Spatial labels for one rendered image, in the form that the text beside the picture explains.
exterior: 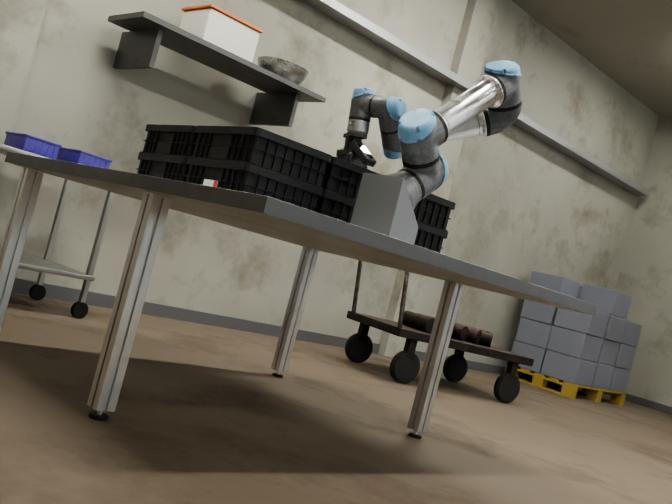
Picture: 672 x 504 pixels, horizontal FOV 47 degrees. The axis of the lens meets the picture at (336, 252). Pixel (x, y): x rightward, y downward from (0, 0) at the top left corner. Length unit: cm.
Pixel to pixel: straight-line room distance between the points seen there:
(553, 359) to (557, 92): 267
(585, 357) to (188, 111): 445
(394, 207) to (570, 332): 556
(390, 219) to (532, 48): 575
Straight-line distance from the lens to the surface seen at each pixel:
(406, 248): 209
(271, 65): 510
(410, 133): 235
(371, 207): 234
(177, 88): 515
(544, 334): 787
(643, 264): 982
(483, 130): 271
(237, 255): 551
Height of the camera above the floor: 57
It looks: 2 degrees up
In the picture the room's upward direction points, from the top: 15 degrees clockwise
